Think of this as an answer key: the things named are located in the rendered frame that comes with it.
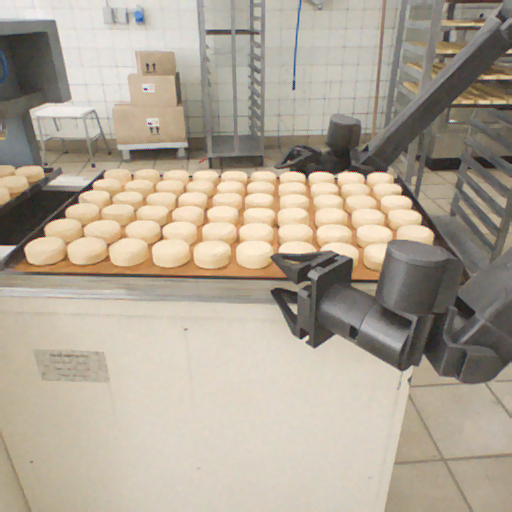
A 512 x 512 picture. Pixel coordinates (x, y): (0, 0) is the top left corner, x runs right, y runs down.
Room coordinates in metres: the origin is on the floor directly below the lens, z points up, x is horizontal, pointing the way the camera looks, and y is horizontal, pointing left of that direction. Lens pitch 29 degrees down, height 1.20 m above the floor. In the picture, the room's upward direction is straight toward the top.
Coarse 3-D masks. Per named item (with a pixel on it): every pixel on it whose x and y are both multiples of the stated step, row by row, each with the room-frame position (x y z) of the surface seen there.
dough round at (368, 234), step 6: (360, 228) 0.60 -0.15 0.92; (366, 228) 0.60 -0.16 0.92; (372, 228) 0.60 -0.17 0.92; (378, 228) 0.60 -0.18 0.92; (384, 228) 0.60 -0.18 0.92; (360, 234) 0.58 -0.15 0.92; (366, 234) 0.58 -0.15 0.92; (372, 234) 0.58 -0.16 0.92; (378, 234) 0.58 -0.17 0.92; (384, 234) 0.58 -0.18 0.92; (390, 234) 0.58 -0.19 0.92; (360, 240) 0.57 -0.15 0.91; (366, 240) 0.57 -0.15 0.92; (372, 240) 0.56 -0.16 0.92; (378, 240) 0.56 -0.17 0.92; (384, 240) 0.56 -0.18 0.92; (390, 240) 0.57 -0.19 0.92; (366, 246) 0.57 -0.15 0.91
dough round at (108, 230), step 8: (88, 224) 0.61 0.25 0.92; (96, 224) 0.61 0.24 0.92; (104, 224) 0.61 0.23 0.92; (112, 224) 0.61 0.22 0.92; (88, 232) 0.59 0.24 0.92; (96, 232) 0.58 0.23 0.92; (104, 232) 0.58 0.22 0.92; (112, 232) 0.59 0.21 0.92; (120, 232) 0.60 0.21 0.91; (104, 240) 0.58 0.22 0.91; (112, 240) 0.59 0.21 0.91
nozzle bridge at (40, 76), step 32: (0, 32) 0.86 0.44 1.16; (32, 32) 0.97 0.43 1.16; (0, 64) 0.98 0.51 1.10; (32, 64) 1.03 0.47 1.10; (64, 64) 1.07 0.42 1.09; (0, 96) 0.94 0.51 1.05; (32, 96) 0.98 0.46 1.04; (64, 96) 1.04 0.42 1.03; (32, 128) 1.08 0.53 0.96; (0, 160) 1.05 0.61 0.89; (32, 160) 1.05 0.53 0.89
